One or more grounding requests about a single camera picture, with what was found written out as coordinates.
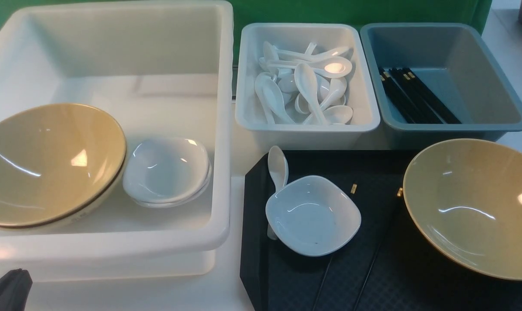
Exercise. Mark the beige noodle bowl in tub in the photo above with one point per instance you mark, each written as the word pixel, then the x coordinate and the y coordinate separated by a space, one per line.
pixel 58 163

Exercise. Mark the white spoon of bin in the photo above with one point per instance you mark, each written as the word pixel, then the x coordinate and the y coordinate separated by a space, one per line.
pixel 271 99
pixel 340 114
pixel 306 83

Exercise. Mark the black serving tray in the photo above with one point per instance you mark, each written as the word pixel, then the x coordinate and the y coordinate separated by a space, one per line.
pixel 408 275

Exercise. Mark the white spoon with bright bowl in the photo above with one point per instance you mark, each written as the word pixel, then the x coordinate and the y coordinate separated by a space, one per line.
pixel 333 67

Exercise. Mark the blue-grey chopstick bin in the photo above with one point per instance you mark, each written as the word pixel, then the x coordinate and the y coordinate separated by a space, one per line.
pixel 455 63

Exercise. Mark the white spoon centre of bin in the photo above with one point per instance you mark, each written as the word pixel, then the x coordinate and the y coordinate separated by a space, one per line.
pixel 306 83

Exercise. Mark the large white plastic tub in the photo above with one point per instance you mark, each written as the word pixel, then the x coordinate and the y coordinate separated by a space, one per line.
pixel 121 239

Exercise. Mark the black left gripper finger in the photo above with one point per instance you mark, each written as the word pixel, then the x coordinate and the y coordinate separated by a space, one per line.
pixel 14 289

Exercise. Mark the white spoon left of bin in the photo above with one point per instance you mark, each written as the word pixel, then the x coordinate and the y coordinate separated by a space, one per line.
pixel 271 99

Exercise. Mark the white sauce dish in tub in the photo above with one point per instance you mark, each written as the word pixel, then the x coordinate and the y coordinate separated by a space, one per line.
pixel 167 172

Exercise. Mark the beige noodle bowl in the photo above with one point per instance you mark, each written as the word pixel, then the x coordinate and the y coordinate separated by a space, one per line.
pixel 58 163
pixel 465 197

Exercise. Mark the bundle of black chopsticks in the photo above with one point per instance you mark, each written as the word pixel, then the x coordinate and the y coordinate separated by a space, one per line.
pixel 414 100

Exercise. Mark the white spoon bin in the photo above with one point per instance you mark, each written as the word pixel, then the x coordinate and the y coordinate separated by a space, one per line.
pixel 311 42

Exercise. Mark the white spoon front of bin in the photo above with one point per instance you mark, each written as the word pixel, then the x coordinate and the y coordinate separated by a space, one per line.
pixel 340 114

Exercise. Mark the white ceramic soup spoon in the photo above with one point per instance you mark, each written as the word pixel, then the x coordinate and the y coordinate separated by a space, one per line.
pixel 278 167

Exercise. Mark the white square sauce dish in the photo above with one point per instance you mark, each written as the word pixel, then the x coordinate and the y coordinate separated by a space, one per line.
pixel 312 216

